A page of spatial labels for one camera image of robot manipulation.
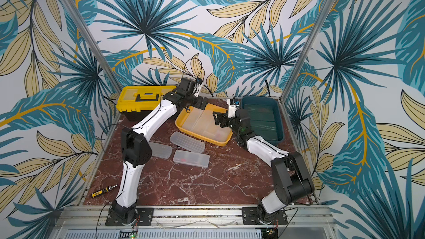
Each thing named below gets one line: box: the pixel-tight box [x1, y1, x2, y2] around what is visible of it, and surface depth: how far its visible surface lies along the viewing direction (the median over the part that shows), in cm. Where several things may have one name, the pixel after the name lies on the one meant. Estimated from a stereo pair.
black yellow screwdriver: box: [91, 184, 118, 199], surface depth 80 cm
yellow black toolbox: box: [116, 85, 178, 122], surface depth 99 cm
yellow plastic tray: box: [175, 102, 233, 147], surface depth 102 cm
